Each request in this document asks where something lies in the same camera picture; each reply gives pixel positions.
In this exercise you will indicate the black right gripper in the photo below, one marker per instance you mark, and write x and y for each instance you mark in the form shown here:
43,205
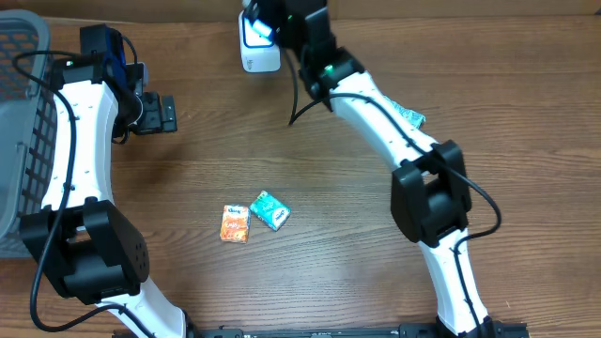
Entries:
282,41

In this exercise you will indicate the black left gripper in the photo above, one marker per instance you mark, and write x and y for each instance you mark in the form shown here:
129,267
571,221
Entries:
155,120

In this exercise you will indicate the orange tissue pack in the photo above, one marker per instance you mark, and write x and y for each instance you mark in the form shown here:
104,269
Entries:
235,225

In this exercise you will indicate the light green tissue pack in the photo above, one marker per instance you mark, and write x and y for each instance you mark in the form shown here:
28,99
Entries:
414,118

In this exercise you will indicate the teal tissue pack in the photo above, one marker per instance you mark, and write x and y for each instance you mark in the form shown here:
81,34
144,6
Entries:
271,211

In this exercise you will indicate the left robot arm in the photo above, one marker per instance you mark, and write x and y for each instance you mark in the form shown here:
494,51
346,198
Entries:
84,246

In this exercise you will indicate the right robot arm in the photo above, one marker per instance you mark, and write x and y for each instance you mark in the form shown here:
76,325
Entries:
430,197

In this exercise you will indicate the white barcode scanner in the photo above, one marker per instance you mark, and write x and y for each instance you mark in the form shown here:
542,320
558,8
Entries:
257,53

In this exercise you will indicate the grey plastic shopping basket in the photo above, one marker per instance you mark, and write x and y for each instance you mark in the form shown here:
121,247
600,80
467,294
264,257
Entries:
28,127

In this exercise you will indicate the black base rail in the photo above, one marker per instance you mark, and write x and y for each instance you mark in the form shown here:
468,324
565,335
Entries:
495,329

